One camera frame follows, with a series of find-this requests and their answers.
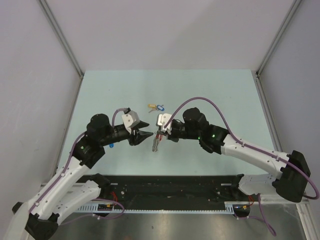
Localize aluminium frame post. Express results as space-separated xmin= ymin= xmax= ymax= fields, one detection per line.
xmin=256 ymin=0 xmax=303 ymax=76
xmin=37 ymin=0 xmax=84 ymax=80

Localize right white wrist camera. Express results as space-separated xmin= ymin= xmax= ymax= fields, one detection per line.
xmin=156 ymin=113 xmax=172 ymax=135

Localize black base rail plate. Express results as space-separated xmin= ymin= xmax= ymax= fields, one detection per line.
xmin=51 ymin=174 xmax=276 ymax=204

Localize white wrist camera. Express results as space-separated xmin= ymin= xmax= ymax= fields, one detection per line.
xmin=121 ymin=108 xmax=140 ymax=134
xmin=156 ymin=113 xmax=172 ymax=135

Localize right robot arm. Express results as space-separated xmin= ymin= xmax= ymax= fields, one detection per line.
xmin=156 ymin=107 xmax=311 ymax=203

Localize key with blue white tag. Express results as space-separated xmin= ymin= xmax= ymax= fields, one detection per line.
xmin=152 ymin=104 xmax=165 ymax=112

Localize right aluminium frame post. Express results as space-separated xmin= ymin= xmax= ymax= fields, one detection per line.
xmin=256 ymin=0 xmax=303 ymax=76

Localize white slotted cable duct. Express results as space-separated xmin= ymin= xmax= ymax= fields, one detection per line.
xmin=75 ymin=203 xmax=251 ymax=216

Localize red handled keyring holder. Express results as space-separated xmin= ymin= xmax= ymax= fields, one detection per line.
xmin=152 ymin=132 xmax=163 ymax=153

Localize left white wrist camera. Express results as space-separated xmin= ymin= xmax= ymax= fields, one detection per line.
xmin=121 ymin=108 xmax=140 ymax=134

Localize left aluminium frame post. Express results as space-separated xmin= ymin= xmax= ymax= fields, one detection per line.
xmin=37 ymin=0 xmax=84 ymax=80

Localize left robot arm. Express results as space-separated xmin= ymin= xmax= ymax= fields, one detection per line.
xmin=4 ymin=109 xmax=153 ymax=240

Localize key with yellow tag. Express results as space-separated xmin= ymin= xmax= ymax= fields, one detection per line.
xmin=148 ymin=104 xmax=157 ymax=113

